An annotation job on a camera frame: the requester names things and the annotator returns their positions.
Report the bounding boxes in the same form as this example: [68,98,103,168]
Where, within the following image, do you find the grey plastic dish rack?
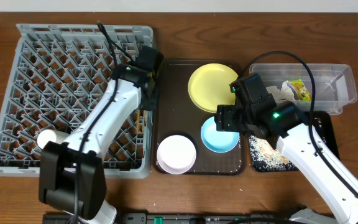
[0,24,155,177]

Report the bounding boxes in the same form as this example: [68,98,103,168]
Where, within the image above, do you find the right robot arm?
[214,73,358,223]

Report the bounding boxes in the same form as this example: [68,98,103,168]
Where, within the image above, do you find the dark brown serving tray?
[152,59,247,176]

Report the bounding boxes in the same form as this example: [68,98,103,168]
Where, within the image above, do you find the green snack wrapper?
[287,79,311,101]

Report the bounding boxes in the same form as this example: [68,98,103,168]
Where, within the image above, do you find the light blue bowl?
[201,117,239,153]

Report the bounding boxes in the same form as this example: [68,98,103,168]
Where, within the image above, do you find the white cup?
[37,129,69,149]

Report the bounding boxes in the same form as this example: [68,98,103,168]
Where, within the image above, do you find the pink bowl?
[157,135,196,175]

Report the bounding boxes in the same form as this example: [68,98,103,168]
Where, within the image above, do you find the clear plastic bin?
[250,63,357,114]

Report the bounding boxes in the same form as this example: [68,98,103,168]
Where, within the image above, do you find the black rectangular tray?
[247,111,340,173]

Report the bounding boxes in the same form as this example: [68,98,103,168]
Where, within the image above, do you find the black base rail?
[42,212,291,224]

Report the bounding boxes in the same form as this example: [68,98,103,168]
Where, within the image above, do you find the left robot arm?
[39,47,164,223]

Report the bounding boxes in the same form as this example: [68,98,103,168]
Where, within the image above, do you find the rice and food scraps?
[249,136,296,172]

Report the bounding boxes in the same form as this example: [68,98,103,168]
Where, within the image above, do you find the white tissue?
[266,81,295,101]

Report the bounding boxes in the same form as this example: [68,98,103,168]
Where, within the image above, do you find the wooden chopstick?
[140,110,147,133]
[136,110,141,133]

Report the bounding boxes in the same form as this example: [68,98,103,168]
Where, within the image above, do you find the yellow plate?
[188,63,238,113]

